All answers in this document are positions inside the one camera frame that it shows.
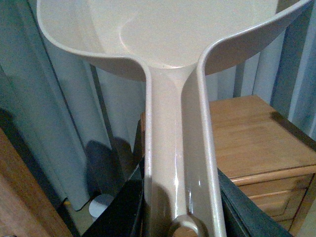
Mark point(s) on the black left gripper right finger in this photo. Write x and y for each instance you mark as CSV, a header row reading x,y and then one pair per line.
x,y
243,218

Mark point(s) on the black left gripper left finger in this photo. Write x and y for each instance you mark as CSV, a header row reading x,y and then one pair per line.
x,y
123,217

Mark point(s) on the beige plastic dustpan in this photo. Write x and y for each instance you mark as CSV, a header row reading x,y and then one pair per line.
x,y
172,45

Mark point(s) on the small white fan heater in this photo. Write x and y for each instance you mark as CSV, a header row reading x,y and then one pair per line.
x,y
99,204

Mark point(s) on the wooden nightstand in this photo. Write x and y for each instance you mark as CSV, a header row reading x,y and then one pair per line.
x,y
267,157

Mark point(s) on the wooden furniture at left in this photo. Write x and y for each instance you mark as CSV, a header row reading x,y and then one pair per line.
x,y
25,211

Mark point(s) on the light blue curtain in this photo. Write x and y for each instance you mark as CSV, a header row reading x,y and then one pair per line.
x,y
49,109

